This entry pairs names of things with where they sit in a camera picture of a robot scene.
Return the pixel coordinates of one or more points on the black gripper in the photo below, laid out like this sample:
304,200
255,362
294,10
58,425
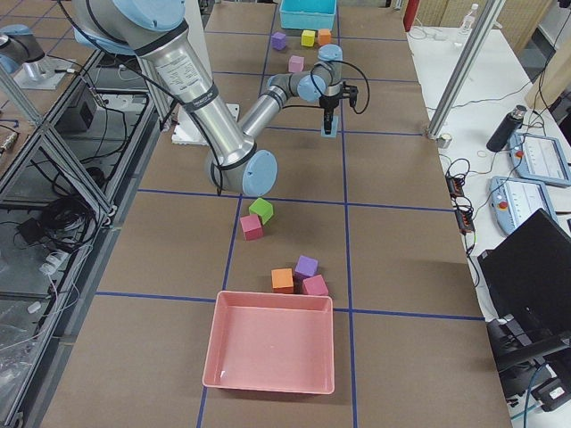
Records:
329,105

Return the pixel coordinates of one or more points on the light blue foam block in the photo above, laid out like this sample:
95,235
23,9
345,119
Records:
329,129

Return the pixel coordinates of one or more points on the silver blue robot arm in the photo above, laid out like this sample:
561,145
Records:
19,46
157,32

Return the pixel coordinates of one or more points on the light pink foam block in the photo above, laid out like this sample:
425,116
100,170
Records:
296,64

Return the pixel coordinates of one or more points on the yellow foam block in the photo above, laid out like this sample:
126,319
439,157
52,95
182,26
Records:
308,38

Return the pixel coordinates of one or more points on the orange foam block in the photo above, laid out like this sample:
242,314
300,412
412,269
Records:
282,280
324,37

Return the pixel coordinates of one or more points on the purple foam block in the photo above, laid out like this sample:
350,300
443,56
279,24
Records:
306,267
278,41

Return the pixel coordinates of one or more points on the blue plastic tray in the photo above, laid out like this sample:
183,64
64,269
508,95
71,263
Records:
307,14

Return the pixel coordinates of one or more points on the green foam block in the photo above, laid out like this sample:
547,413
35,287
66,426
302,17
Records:
263,209

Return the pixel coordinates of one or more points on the magenta foam block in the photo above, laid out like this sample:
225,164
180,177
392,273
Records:
252,227

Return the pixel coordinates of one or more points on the clear plastic bottle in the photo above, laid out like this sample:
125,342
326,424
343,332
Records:
469,19

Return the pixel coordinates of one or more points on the black water bottle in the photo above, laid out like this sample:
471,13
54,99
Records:
512,122

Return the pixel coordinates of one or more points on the teach pendant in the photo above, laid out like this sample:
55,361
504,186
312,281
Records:
514,200
539,158

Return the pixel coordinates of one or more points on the pink plastic tray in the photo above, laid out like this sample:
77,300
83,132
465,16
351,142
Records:
271,342

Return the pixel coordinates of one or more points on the black monitor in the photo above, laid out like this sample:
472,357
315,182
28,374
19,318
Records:
528,274

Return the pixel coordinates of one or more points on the aluminium frame post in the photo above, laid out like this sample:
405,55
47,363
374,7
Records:
472,43

